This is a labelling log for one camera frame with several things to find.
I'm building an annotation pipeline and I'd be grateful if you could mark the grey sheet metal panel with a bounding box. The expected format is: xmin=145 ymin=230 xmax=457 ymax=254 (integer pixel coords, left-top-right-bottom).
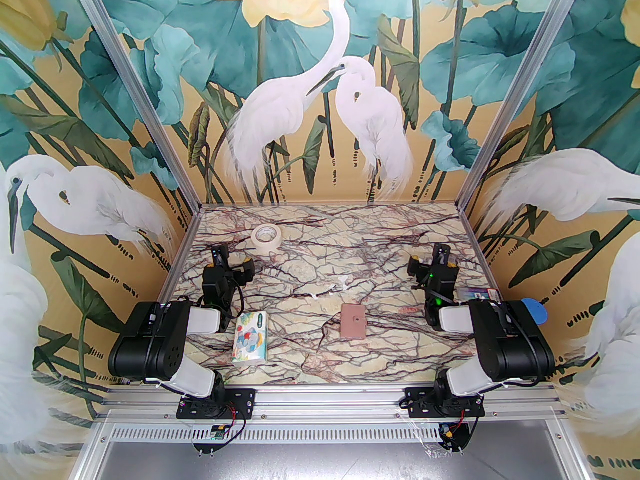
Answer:
xmin=75 ymin=440 xmax=591 ymax=480

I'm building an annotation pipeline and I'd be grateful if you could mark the blue lidded clear tube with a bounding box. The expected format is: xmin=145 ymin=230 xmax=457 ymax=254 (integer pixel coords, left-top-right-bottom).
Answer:
xmin=520 ymin=299 xmax=547 ymax=325

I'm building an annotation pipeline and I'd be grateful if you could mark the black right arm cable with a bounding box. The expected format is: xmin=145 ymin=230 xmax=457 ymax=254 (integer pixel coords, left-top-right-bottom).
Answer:
xmin=413 ymin=274 xmax=437 ymax=303

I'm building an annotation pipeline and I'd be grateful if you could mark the pink card holder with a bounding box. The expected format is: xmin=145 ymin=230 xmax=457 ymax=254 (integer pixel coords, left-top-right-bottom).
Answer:
xmin=339 ymin=303 xmax=366 ymax=342

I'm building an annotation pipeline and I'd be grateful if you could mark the short aluminium table edge rail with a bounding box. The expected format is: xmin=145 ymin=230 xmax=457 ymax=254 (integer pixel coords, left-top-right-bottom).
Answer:
xmin=199 ymin=202 xmax=465 ymax=210

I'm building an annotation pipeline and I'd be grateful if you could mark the cartoon print tissue pack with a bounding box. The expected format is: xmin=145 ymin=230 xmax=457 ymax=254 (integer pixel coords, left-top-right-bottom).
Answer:
xmin=232 ymin=311 xmax=271 ymax=364

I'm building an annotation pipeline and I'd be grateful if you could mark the vented aluminium strip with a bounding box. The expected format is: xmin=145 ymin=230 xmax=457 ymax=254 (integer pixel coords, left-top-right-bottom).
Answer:
xmin=97 ymin=422 xmax=571 ymax=445

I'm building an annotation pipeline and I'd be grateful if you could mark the aluminium frame post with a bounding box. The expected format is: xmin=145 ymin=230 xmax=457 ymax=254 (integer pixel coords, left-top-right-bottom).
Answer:
xmin=64 ymin=0 xmax=204 ymax=215
xmin=458 ymin=0 xmax=587 ymax=215

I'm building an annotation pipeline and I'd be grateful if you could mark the small circuit board with wires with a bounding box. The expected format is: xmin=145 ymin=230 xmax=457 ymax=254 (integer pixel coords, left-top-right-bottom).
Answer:
xmin=436 ymin=415 xmax=475 ymax=453
xmin=193 ymin=420 xmax=247 ymax=456

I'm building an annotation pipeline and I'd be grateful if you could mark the cream masking tape roll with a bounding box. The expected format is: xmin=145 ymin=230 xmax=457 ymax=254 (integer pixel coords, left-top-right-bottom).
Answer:
xmin=251 ymin=223 xmax=283 ymax=254

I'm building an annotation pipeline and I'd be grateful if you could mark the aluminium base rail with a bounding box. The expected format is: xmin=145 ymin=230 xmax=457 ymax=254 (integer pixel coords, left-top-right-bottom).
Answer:
xmin=95 ymin=385 xmax=572 ymax=424

